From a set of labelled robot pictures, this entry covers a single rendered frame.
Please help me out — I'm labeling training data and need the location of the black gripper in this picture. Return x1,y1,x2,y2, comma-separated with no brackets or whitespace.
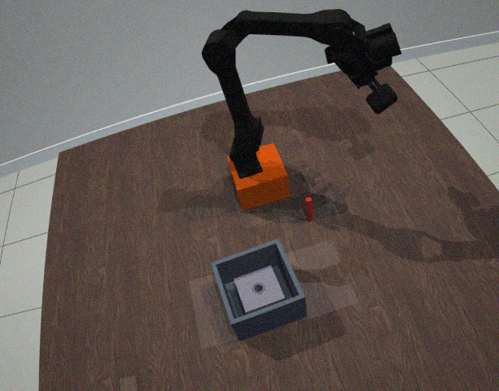
335,57,398,114

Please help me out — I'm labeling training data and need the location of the dark red peg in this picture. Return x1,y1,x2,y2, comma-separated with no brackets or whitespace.
305,197,313,222

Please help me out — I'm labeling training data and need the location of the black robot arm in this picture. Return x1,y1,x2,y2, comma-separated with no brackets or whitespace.
202,9,401,178

